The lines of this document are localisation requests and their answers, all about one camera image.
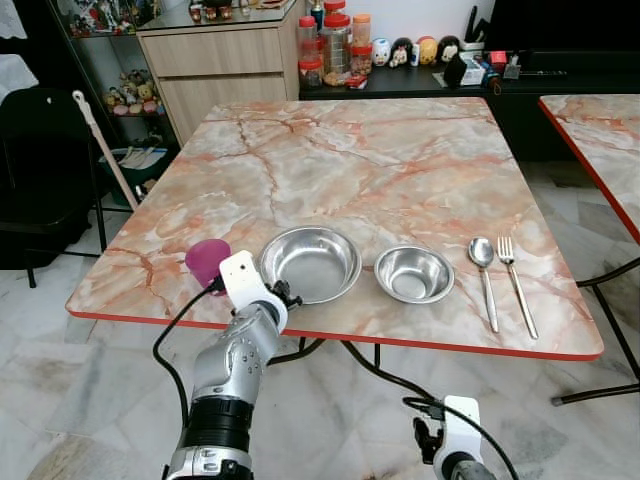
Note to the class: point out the large steel bowl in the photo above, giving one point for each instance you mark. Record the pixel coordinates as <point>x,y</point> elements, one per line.
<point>312,262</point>

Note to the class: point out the orange-lid clear jar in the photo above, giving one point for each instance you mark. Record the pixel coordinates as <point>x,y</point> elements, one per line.
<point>361,30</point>

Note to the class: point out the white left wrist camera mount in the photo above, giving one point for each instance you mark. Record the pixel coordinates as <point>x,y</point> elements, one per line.
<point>242,278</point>

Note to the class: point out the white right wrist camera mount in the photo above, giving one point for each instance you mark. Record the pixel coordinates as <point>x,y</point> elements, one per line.
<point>461,425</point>

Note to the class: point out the purple plastic cup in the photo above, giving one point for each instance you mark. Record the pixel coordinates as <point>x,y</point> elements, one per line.
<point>205,260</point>

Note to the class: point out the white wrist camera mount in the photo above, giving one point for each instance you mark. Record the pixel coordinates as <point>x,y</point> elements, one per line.
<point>461,425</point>
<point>242,278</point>

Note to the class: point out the black television screen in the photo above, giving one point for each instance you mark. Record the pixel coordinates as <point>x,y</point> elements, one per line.
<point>560,25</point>

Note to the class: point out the black plush toy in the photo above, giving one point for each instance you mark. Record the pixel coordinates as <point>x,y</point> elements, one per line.
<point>402,53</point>
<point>449,48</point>

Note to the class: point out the light wooden drawer cabinet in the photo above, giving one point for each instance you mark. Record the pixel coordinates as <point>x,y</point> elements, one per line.
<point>220,60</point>

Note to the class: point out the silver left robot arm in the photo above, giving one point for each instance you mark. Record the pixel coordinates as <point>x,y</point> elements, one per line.
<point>235,360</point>

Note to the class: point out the dark green basket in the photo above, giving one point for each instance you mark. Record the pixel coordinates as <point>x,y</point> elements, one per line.
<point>140,175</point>

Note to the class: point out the tall red-lid clear jar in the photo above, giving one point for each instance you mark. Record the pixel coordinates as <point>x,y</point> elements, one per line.
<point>336,50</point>

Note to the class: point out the glass display shelf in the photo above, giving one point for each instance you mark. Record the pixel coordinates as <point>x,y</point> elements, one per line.
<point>110,60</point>

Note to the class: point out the small steel bowl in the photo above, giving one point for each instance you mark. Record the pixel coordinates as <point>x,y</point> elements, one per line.
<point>414,273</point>

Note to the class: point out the black chair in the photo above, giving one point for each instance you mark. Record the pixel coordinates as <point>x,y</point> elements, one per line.
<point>40,150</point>

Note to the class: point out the small red-lid clear jar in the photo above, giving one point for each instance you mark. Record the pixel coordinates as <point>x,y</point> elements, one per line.
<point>310,38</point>

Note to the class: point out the marble pattern folding table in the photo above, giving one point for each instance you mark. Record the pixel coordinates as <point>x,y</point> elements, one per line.
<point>605,135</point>
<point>350,170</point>

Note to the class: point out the yellow plush toy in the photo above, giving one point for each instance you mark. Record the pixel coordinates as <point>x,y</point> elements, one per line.
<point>427,50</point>

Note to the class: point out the steel spoon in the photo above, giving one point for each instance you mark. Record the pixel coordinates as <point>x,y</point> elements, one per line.
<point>481,251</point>

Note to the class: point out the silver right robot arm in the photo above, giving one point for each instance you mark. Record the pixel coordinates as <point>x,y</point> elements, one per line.
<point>465,470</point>

